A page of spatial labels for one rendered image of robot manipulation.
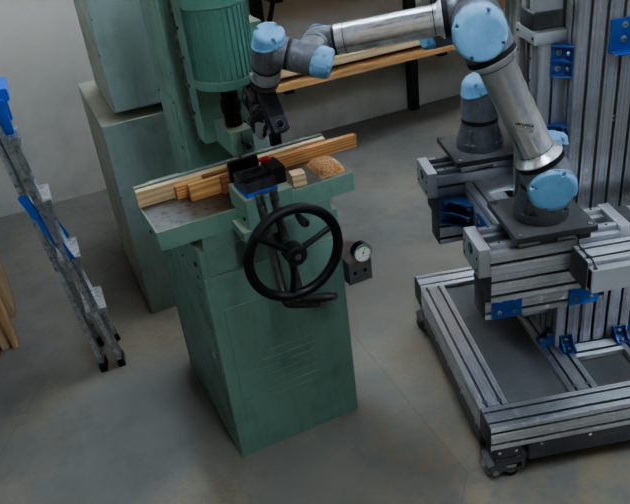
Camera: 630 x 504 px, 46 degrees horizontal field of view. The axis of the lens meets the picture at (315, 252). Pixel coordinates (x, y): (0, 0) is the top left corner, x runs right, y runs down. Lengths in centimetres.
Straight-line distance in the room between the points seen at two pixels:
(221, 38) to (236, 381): 104
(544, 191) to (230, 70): 86
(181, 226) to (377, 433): 102
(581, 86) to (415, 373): 122
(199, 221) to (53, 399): 124
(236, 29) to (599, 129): 103
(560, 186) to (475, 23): 44
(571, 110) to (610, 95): 11
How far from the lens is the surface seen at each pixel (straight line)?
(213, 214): 206
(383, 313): 311
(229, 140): 214
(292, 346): 238
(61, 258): 289
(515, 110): 179
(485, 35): 170
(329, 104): 489
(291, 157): 227
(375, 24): 187
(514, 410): 234
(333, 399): 260
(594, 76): 217
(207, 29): 201
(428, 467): 248
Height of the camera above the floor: 183
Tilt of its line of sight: 31 degrees down
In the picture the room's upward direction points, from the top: 7 degrees counter-clockwise
